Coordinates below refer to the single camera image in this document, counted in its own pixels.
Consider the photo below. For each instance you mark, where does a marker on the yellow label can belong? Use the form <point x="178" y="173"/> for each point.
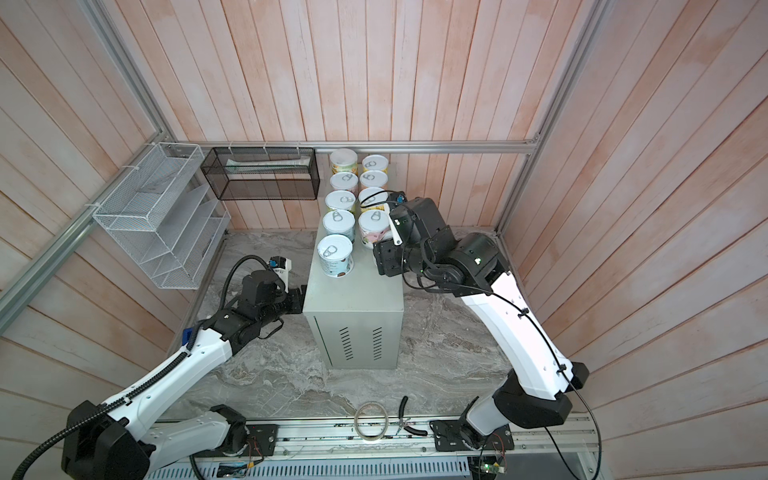
<point x="375" y="162"/>

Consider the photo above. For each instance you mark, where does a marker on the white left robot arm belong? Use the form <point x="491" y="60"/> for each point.
<point x="119" y="438"/>

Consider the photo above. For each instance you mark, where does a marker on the grey metal cabinet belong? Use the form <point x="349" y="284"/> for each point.
<point x="356" y="320"/>

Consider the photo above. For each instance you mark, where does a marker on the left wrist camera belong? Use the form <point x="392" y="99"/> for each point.
<point x="282" y="267"/>

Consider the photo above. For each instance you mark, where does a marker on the black handled pliers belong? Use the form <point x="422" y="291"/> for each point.
<point x="403" y="423"/>

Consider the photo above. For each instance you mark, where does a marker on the floor can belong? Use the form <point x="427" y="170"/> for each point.
<point x="340" y="222"/>
<point x="372" y="198"/>
<point x="335" y="255"/>
<point x="341" y="200"/>

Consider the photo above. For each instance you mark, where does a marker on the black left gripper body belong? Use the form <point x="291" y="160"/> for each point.
<point x="289" y="303"/>

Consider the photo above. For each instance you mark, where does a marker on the pink label can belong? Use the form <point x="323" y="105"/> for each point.
<point x="374" y="178"/>

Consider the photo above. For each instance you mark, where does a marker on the black mesh wall basket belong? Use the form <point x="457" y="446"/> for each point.
<point x="262" y="173"/>

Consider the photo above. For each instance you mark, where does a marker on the white lid can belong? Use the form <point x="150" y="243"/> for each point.
<point x="374" y="226"/>

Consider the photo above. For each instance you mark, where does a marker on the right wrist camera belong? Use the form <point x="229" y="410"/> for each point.
<point x="400" y="223"/>

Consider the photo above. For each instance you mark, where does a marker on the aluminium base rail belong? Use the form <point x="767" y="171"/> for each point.
<point x="328" y="448"/>

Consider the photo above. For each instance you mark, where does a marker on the blue tape dispenser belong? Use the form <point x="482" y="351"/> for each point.
<point x="186" y="334"/>

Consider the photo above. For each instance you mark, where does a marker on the clear tape roll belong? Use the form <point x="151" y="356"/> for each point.
<point x="371" y="422"/>

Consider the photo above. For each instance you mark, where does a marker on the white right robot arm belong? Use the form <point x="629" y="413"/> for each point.
<point x="475" y="270"/>

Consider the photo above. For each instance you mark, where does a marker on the tall yellow peach can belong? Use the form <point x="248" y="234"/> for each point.
<point x="343" y="160"/>

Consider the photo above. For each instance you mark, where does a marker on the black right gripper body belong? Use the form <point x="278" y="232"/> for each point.
<point x="397" y="261"/>

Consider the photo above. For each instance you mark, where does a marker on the white wire mesh rack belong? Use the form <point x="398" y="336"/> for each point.
<point x="170" y="229"/>

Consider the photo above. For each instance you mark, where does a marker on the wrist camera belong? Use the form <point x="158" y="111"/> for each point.
<point x="400" y="223"/>
<point x="282" y="267"/>

